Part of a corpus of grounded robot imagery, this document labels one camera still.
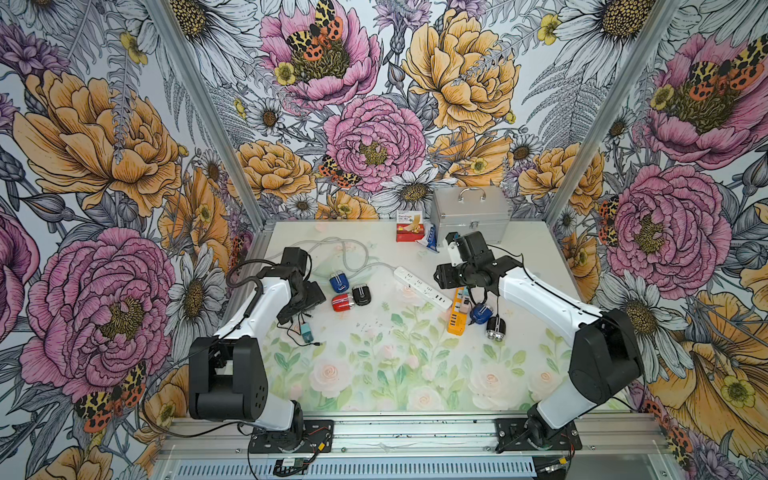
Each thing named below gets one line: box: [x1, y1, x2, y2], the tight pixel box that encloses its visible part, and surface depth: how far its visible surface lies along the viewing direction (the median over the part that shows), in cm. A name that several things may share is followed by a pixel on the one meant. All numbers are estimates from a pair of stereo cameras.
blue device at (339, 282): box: [329, 272, 349, 293], surface depth 102 cm
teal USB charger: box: [300, 323, 314, 343], surface depth 91 cm
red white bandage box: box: [396, 210, 425, 243], surface depth 118 cm
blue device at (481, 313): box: [470, 304, 493, 324], surface depth 96 cm
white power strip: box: [393, 266, 453, 311], surface depth 102 cm
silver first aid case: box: [431, 186, 510, 247], surface depth 110 cm
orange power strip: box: [447, 287, 468, 336], surface depth 93 cm
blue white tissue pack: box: [416, 223, 440, 253], surface depth 114 cm
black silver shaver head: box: [352, 284, 372, 306], surface depth 99 cm
